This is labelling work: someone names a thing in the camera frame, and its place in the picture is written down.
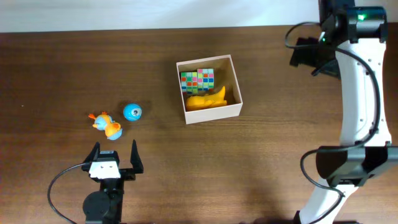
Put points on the orange blue duck toy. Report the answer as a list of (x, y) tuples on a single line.
[(104, 122)]

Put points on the rubik's cube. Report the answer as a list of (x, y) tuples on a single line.
[(189, 83), (205, 79)]

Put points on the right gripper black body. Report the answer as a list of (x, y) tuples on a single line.
[(298, 58)]

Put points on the orange dinosaur toy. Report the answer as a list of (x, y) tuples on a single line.
[(194, 103)]

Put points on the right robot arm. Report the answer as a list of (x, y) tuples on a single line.
[(351, 48)]

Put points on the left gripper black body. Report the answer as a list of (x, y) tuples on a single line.
[(127, 174)]

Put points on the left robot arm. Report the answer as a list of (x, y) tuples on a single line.
[(105, 205)]

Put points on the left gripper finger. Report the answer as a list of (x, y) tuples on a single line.
[(135, 159), (93, 154)]

